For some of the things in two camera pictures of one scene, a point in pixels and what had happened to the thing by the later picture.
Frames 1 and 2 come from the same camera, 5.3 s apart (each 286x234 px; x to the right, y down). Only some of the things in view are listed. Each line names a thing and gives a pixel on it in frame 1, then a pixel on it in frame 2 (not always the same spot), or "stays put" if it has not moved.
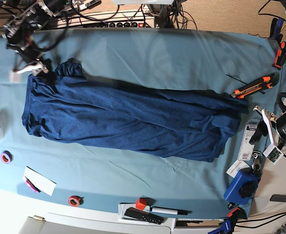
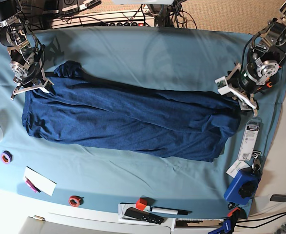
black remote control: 143,215 stays put
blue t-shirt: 66,105 stays put
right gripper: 284,128 → 256,73
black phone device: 281,198 stays put
